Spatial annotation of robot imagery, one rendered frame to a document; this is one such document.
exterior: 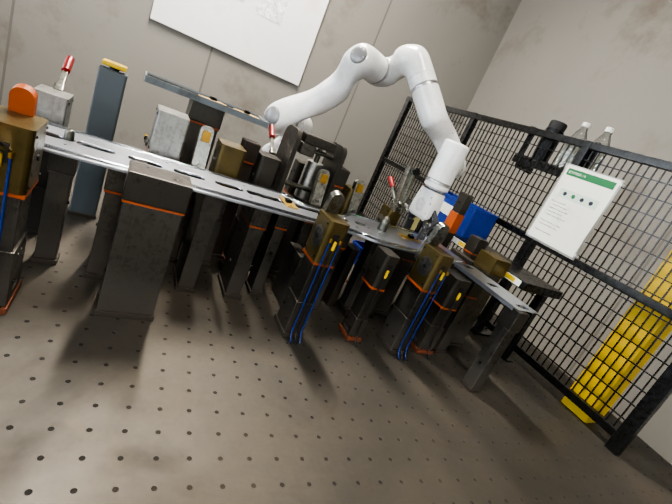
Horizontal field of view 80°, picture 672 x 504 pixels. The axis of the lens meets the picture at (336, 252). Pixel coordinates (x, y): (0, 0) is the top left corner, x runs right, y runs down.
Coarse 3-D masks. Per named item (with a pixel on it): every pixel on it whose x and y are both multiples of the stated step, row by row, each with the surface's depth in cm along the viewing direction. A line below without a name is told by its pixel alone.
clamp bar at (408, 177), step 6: (408, 168) 143; (414, 168) 141; (408, 174) 143; (414, 174) 141; (402, 180) 144; (408, 180) 145; (402, 186) 144; (408, 186) 145; (402, 192) 145; (408, 192) 145; (396, 198) 145; (402, 198) 146; (396, 204) 145; (402, 204) 146
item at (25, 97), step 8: (16, 88) 67; (24, 88) 68; (32, 88) 70; (16, 96) 68; (24, 96) 68; (32, 96) 69; (8, 104) 68; (16, 104) 69; (24, 104) 69; (32, 104) 70; (24, 112) 70; (32, 112) 70
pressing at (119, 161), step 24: (48, 144) 79; (72, 144) 85; (96, 144) 91; (120, 144) 98; (120, 168) 85; (168, 168) 97; (192, 168) 106; (216, 192) 96; (240, 192) 104; (264, 192) 114; (288, 216) 105; (312, 216) 111; (360, 216) 136; (384, 240) 120; (408, 240) 133
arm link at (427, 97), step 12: (420, 84) 127; (432, 84) 127; (420, 96) 128; (432, 96) 126; (420, 108) 128; (432, 108) 126; (444, 108) 127; (420, 120) 130; (432, 120) 126; (444, 120) 127; (432, 132) 131; (444, 132) 132; (456, 132) 133
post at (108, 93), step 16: (96, 80) 108; (112, 80) 110; (96, 96) 110; (112, 96) 111; (96, 112) 112; (112, 112) 113; (96, 128) 113; (112, 128) 115; (80, 176) 117; (96, 176) 119; (80, 192) 119; (96, 192) 121; (80, 208) 121; (96, 208) 123
